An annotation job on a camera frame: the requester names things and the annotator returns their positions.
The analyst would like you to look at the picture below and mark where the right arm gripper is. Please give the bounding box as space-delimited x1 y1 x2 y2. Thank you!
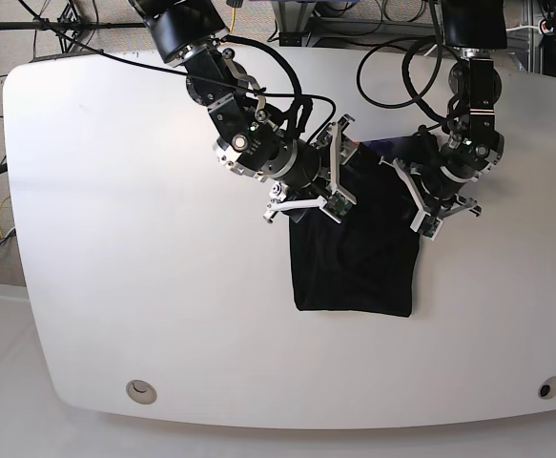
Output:
257 137 336 196

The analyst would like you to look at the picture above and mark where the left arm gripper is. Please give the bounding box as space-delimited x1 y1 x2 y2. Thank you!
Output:
414 133 505 215

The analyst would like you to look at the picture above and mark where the black T-shirt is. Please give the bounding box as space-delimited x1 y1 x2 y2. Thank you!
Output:
289 137 420 318

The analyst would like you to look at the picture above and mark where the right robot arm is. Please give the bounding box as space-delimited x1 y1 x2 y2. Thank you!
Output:
131 1 337 198

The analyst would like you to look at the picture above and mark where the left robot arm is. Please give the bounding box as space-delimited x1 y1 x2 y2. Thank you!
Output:
407 1 506 211

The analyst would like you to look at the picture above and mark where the grommet hole with dark plug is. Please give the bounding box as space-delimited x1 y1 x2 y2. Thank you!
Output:
538 376 556 399

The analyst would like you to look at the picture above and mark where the black tripod stand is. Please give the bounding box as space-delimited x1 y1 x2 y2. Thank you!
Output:
0 1 145 53

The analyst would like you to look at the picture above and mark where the empty silver grommet hole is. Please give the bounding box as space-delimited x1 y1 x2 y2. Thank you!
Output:
126 380 157 406

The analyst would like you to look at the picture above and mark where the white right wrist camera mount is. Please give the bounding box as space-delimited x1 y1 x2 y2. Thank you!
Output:
261 114 359 223

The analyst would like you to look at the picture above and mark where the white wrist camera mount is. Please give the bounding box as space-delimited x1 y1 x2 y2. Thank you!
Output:
261 114 359 223
380 157 483 240

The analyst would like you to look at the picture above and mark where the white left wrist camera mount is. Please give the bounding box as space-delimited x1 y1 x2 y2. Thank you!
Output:
380 157 483 240

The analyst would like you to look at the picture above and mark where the grey metal frame base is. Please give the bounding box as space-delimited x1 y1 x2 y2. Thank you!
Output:
269 1 440 48

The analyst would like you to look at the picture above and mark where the yellow cable on floor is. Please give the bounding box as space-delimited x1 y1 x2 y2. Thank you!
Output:
227 0 244 37

